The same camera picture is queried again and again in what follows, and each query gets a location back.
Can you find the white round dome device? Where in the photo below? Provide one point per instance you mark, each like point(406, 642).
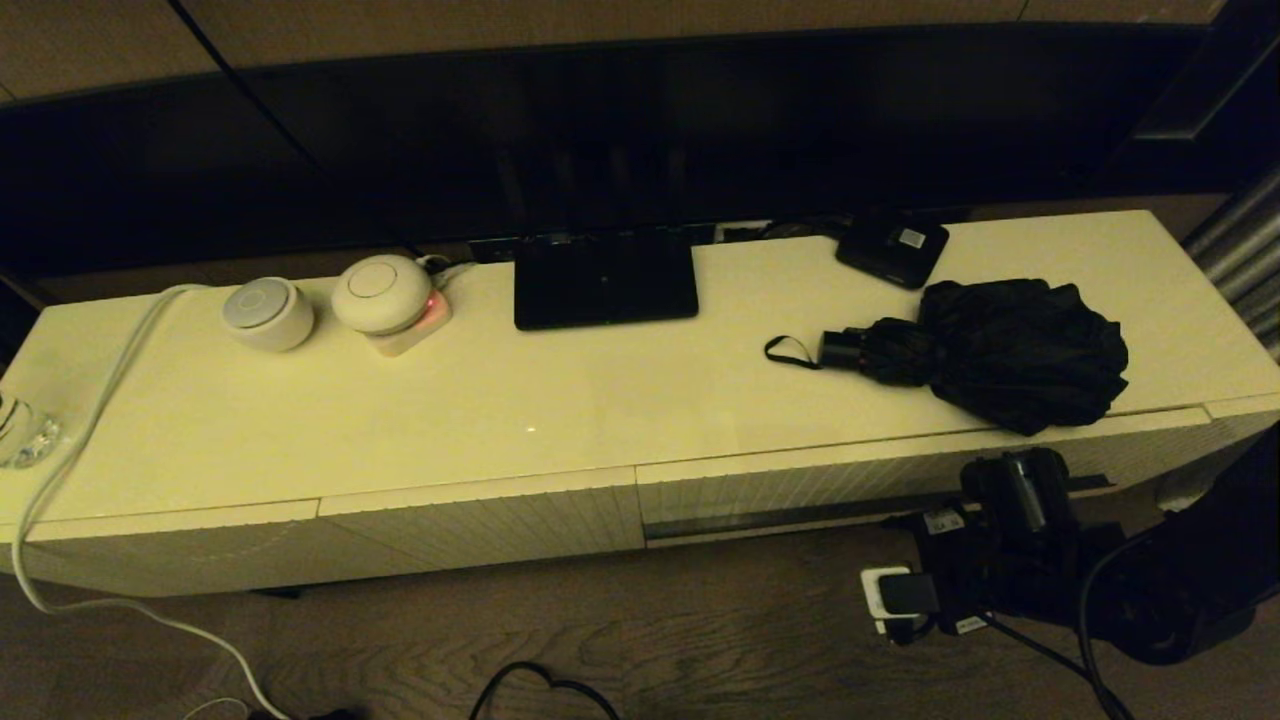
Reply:
point(380, 295)

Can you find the cream white ribbed drawer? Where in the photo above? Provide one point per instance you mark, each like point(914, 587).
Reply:
point(800, 490)

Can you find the white TV cabinet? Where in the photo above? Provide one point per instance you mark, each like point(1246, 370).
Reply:
point(500, 400)

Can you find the silver ribbed column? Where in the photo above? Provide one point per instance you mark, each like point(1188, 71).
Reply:
point(1240, 260)

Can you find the clear glass object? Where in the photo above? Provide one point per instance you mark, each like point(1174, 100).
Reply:
point(25, 435)

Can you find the white speaker grey top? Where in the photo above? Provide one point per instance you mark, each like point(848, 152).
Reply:
point(267, 315)

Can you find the black umbrella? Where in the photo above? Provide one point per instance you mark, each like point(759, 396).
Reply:
point(1000, 350)

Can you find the large black television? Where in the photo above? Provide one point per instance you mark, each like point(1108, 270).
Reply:
point(600, 130)

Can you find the white cloth on floor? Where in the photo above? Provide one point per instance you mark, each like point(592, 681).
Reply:
point(1185, 495)

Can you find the plain cream cabinet front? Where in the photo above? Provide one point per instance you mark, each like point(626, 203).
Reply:
point(170, 555)

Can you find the wide ribbed cabinet front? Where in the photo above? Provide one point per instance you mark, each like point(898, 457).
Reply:
point(480, 525)

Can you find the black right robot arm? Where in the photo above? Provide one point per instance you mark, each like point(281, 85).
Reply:
point(1180, 580)

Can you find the white power strip red light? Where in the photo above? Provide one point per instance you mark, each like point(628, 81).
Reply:
point(420, 337)

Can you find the black television base plate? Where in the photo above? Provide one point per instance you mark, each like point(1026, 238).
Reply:
point(605, 285)

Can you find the black set-top box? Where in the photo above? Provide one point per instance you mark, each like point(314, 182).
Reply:
point(885, 255)

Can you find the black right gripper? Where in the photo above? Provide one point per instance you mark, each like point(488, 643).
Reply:
point(1000, 580)

